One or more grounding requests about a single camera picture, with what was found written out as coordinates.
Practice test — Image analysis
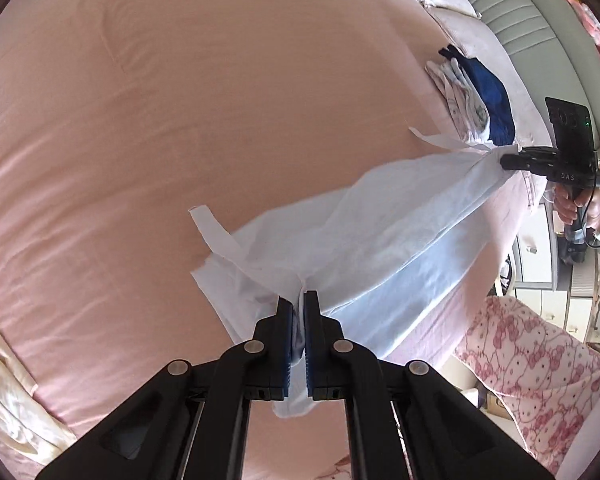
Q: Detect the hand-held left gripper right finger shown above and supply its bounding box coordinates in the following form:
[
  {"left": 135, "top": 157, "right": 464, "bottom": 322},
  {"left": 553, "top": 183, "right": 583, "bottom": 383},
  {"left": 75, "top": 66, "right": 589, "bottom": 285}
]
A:
[{"left": 302, "top": 289, "right": 556, "bottom": 480}]

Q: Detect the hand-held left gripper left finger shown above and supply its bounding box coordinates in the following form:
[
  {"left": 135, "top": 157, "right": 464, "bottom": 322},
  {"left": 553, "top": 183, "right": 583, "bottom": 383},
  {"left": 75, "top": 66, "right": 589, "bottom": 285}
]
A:
[{"left": 34, "top": 296, "right": 297, "bottom": 480}]

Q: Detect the white garment with ties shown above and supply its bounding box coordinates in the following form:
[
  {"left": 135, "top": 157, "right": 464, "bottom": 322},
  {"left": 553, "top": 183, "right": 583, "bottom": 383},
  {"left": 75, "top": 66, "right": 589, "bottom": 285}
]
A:
[{"left": 189, "top": 127, "right": 521, "bottom": 421}]

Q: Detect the person's right hand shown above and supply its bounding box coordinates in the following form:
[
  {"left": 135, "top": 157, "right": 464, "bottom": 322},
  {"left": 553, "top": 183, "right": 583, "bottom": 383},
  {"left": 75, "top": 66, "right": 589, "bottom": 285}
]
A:
[{"left": 552, "top": 182, "right": 600, "bottom": 233}]

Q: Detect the navy folded garment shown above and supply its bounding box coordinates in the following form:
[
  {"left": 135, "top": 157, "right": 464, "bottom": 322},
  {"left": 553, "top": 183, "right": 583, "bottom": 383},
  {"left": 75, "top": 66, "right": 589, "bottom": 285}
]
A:
[{"left": 440, "top": 45, "right": 517, "bottom": 145}]

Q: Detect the white bedside cabinet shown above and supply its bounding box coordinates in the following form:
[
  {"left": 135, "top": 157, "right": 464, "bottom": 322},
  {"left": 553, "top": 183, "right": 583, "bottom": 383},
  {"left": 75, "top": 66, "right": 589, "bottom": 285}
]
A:
[{"left": 510, "top": 200, "right": 600, "bottom": 356}]

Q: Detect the cream printed folded garment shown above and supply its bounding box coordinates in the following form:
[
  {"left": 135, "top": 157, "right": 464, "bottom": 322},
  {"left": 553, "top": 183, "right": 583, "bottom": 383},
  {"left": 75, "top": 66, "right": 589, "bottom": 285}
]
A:
[{"left": 425, "top": 59, "right": 473, "bottom": 133}]

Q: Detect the grey padded headboard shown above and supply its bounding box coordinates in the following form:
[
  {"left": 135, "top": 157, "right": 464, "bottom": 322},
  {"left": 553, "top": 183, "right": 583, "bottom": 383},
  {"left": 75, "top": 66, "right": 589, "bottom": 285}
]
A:
[{"left": 425, "top": 0, "right": 600, "bottom": 146}]

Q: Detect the pink printed pajamas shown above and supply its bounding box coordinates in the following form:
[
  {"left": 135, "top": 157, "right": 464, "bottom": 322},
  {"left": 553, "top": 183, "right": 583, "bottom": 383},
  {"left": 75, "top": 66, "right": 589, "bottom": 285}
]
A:
[{"left": 452, "top": 296, "right": 600, "bottom": 480}]

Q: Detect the bed with pink sheet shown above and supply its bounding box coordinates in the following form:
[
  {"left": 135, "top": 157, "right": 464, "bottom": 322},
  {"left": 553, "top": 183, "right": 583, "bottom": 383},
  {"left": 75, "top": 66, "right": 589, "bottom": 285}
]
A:
[{"left": 0, "top": 0, "right": 561, "bottom": 480}]

